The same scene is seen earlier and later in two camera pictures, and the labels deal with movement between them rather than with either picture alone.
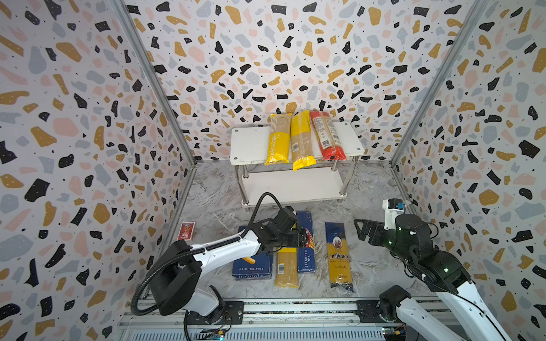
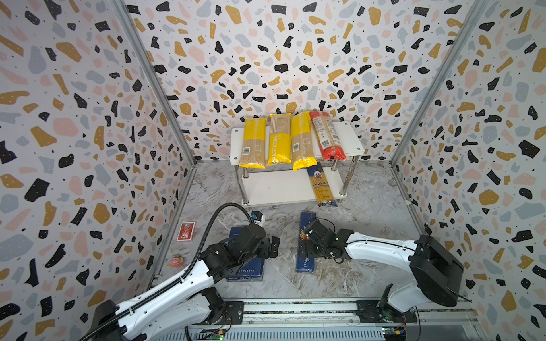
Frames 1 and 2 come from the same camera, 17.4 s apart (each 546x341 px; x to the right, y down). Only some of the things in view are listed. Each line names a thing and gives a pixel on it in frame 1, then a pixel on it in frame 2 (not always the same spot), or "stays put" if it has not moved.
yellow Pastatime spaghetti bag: (279, 150) stays put
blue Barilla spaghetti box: (306, 256) stays put
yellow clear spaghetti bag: (302, 151) stays put
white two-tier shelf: (290, 182) stays put
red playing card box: (185, 231) stays put
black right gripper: (378, 227) → (309, 254)
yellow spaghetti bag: (286, 267) → (253, 153)
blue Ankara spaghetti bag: (340, 271) → (321, 189)
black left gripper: (299, 238) → (266, 249)
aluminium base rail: (323, 317) stays put
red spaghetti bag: (329, 141) stays put
